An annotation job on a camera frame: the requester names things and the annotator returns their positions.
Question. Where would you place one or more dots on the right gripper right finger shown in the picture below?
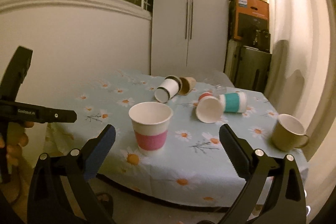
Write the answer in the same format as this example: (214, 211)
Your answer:
(285, 202)

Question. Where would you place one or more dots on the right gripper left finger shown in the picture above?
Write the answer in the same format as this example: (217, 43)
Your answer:
(48, 202)

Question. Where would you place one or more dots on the teal banded paper cup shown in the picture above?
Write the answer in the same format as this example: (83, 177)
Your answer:
(234, 102)

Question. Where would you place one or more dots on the red white paper cup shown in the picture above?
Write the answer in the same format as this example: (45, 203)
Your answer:
(209, 108)

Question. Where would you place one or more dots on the pink banded paper cup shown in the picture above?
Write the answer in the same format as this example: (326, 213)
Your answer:
(150, 121)

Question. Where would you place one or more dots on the clear glass cup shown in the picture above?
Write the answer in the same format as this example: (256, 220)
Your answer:
(216, 86)

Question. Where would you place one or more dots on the brown kraft paper cup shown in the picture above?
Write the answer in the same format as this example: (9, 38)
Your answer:
(188, 83)

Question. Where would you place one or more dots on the white black-rimmed paper cup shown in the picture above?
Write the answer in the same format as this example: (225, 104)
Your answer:
(168, 89)

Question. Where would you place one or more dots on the person's left hand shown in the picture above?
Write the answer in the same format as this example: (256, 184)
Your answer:
(16, 140)

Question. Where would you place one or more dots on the black slipper left foot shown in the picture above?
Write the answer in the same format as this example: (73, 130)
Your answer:
(107, 202)

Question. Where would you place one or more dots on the beige ceramic mug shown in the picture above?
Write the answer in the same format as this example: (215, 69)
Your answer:
(289, 133)

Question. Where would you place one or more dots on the daisy print tablecloth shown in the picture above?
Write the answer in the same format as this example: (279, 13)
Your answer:
(193, 168)

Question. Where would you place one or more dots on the cream curtain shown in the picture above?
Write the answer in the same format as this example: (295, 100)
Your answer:
(302, 83)

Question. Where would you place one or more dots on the grey suitcase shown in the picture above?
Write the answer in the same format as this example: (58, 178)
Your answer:
(247, 67)

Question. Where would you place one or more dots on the white chair back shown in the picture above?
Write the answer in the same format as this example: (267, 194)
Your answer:
(219, 78)

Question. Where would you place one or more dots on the orange cardboard box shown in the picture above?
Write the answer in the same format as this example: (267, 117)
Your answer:
(245, 14)

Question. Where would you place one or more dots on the white wardrobe cabinet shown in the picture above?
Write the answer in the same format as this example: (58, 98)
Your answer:
(188, 34)

